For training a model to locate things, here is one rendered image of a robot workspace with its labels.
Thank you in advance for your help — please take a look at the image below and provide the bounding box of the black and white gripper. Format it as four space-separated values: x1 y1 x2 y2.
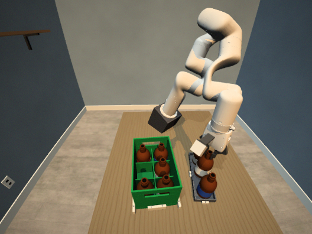
199 121 232 160

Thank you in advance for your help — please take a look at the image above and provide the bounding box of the dark green crate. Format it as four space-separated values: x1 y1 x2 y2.
131 139 182 209

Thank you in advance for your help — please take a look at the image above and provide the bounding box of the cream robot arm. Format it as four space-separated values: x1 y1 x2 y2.
160 8 243 157

